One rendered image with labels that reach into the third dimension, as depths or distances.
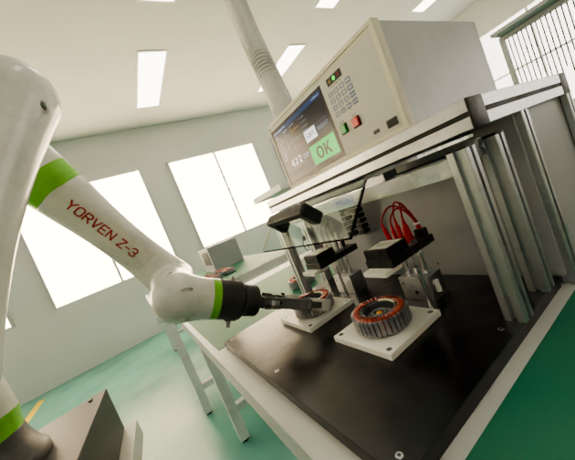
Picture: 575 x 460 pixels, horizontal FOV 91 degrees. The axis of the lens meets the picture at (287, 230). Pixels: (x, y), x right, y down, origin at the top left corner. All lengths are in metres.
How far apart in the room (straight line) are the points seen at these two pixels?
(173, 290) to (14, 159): 0.32
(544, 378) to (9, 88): 0.81
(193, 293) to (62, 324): 4.68
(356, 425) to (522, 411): 0.19
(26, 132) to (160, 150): 5.01
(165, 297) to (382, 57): 0.60
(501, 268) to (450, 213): 0.23
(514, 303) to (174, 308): 0.58
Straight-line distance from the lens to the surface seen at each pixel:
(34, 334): 5.33
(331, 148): 0.71
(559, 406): 0.47
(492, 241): 0.52
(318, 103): 0.73
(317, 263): 0.77
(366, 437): 0.44
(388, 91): 0.60
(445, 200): 0.72
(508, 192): 0.60
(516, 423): 0.45
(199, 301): 0.63
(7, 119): 0.57
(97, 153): 5.50
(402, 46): 0.67
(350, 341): 0.59
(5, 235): 0.52
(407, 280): 0.69
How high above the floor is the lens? 1.06
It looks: 4 degrees down
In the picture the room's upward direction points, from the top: 22 degrees counter-clockwise
